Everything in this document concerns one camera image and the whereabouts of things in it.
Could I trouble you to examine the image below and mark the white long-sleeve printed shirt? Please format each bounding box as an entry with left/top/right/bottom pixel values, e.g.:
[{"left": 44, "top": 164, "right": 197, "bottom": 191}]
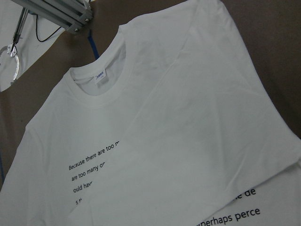
[{"left": 0, "top": 0, "right": 301, "bottom": 226}]

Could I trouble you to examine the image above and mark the aluminium frame post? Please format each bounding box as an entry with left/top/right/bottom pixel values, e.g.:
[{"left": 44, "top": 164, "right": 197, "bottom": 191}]
[{"left": 13, "top": 0, "right": 93, "bottom": 34}]

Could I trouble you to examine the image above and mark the reacher grabber stick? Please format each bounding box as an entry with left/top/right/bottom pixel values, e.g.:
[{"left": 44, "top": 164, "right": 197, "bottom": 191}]
[{"left": 0, "top": 7, "right": 29, "bottom": 84}]

